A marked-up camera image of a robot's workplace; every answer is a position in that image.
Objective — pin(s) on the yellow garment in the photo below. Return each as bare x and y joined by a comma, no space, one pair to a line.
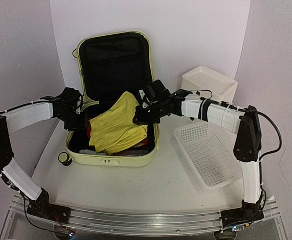
114,131

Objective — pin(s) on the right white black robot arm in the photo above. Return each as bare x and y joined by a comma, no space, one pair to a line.
244,127

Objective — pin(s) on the white three-drawer storage cabinet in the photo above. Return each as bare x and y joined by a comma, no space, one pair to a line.
202,78

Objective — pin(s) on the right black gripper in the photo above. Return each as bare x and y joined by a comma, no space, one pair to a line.
141,116

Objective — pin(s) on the white grey tube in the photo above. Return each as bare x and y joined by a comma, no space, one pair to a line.
87,152

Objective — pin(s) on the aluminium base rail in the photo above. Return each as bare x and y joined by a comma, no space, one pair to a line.
144,222

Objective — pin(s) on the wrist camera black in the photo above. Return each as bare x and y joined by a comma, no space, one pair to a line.
71,96
154,93

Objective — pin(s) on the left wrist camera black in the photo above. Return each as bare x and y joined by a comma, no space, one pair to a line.
71,96

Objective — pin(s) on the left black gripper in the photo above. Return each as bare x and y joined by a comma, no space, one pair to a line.
83,124

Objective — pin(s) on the white perforated plastic basket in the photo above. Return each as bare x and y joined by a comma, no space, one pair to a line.
207,149

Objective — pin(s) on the pale green hard-shell suitcase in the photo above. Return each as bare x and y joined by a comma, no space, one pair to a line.
110,65

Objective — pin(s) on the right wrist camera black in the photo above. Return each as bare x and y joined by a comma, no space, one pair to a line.
154,93

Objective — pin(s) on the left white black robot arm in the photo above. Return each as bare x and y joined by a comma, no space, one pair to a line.
12,174

